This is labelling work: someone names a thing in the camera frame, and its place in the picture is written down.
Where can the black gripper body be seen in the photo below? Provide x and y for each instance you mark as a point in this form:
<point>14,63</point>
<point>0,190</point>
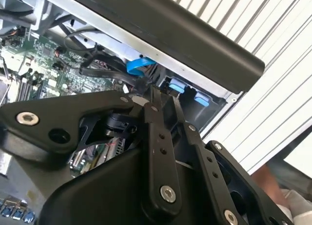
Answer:
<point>97,193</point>

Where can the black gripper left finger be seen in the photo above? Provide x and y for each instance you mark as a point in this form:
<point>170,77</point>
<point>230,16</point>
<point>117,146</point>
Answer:
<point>73,103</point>

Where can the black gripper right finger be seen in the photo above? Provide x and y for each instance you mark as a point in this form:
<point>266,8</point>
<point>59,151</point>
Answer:
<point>200,149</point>

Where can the hard disk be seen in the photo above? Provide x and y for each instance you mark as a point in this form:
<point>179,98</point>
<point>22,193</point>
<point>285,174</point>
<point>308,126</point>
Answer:
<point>176,84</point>

